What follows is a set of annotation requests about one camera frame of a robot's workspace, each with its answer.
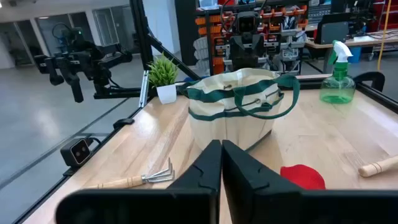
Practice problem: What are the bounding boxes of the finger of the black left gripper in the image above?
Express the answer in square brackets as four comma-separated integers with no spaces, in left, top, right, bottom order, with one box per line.
[233,43,248,71]
[248,43,263,71]

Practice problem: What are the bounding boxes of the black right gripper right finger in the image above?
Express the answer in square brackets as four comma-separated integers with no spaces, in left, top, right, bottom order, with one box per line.
[222,139,303,224]

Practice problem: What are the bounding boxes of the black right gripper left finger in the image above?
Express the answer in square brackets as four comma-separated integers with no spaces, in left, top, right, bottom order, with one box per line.
[167,139,223,192]

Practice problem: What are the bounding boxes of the red cloth glove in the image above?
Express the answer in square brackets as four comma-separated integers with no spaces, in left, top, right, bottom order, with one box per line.
[279,164,327,191]

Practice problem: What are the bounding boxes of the three-prong rake wooden handle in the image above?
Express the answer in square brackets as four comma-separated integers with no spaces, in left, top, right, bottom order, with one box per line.
[358,154,398,179]
[85,157,176,190]

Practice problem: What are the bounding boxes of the green spray bottle white trigger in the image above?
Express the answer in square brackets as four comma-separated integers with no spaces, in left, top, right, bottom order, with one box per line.
[319,39,357,105]

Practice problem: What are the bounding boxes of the cream green gardening bag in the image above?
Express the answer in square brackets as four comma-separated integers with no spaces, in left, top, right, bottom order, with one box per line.
[177,67,301,152]

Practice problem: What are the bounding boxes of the parts shelf orange bins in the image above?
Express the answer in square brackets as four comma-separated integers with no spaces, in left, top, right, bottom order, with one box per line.
[194,0,309,76]

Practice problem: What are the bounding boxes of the green plant white pot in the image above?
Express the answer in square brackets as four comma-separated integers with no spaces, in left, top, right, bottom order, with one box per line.
[147,52,180,105]

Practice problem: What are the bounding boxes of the background black monitor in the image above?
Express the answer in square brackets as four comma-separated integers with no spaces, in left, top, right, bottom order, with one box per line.
[313,12,351,45]

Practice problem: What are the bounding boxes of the black table clamp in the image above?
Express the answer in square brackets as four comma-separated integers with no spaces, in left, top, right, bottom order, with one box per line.
[112,118,136,131]

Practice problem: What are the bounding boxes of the silver aluminium bar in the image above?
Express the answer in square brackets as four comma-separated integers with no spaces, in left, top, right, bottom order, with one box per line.
[138,70,150,108]

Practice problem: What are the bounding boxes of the blue bin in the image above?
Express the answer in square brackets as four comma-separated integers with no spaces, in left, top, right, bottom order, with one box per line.
[348,46,363,65]

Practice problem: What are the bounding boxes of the wooden background desk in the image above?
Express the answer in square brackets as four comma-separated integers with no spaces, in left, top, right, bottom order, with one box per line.
[304,29,398,75]

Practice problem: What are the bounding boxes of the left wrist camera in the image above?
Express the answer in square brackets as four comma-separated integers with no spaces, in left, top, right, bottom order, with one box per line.
[236,11,257,34]

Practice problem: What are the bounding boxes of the black looped cable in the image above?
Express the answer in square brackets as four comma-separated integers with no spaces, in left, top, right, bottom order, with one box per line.
[353,71,386,93]

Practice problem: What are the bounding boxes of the black table-level camera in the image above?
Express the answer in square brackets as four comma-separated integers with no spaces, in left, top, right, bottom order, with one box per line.
[59,137,93,169]

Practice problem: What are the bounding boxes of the yellow hanging cable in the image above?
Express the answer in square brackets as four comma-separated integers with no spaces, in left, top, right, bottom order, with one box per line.
[376,0,392,71]

